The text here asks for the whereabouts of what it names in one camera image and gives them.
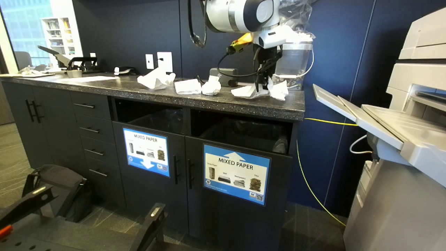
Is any flat white paper sheet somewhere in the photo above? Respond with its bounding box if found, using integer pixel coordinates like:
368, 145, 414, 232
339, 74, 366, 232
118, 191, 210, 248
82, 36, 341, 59
33, 76, 117, 84

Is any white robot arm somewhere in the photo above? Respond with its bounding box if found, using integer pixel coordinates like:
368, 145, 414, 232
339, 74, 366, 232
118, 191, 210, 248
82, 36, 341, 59
203, 0, 297, 88

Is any right mixed paper sign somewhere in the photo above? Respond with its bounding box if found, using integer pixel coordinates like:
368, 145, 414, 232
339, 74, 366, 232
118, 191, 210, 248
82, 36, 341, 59
203, 145, 272, 205

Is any black power cable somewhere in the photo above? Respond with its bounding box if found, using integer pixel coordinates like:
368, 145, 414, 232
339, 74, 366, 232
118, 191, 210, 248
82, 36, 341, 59
187, 0, 209, 48

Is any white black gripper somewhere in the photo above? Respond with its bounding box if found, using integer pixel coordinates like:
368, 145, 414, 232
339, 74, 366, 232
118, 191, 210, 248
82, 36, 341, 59
254, 24, 297, 92

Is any white wall switch plate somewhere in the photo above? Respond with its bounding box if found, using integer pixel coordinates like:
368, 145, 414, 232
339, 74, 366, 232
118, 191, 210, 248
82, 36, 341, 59
145, 55, 155, 70

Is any left mixed paper sign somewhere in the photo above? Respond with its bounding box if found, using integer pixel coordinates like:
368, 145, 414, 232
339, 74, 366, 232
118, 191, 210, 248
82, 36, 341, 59
123, 129, 170, 177

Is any dark cabinet with drawers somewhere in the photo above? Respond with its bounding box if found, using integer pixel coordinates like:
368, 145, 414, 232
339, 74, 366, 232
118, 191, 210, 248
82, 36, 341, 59
3, 77, 302, 251

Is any yellow cable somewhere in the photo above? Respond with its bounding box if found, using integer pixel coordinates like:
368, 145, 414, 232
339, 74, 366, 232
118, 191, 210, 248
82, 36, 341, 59
294, 116, 361, 229

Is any mixed paper sign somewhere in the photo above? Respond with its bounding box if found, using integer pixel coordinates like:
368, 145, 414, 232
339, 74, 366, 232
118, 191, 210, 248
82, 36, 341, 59
123, 129, 170, 177
203, 145, 272, 205

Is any white office printer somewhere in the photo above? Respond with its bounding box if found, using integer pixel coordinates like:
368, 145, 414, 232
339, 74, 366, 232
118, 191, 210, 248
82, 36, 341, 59
314, 9, 446, 251

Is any white wall outlet plate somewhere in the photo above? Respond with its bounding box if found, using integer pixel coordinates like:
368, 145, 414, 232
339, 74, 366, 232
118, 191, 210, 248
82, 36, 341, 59
156, 52, 173, 73

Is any black cart frame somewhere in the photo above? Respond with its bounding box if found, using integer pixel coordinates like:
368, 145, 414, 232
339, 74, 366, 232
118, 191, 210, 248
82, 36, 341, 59
0, 165, 164, 251

